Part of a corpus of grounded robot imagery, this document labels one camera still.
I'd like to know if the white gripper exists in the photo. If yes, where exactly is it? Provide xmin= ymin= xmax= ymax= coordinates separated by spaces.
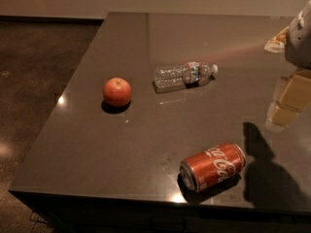
xmin=264 ymin=0 xmax=311 ymax=132

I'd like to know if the red coke can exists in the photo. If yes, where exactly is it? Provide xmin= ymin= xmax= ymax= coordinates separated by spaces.
xmin=180 ymin=143 xmax=246 ymax=193

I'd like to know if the clear plastic water bottle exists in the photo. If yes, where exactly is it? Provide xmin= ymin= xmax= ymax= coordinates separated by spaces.
xmin=154 ymin=61 xmax=219 ymax=88

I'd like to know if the red apple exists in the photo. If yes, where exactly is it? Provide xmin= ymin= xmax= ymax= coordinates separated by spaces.
xmin=102 ymin=78 xmax=132 ymax=107

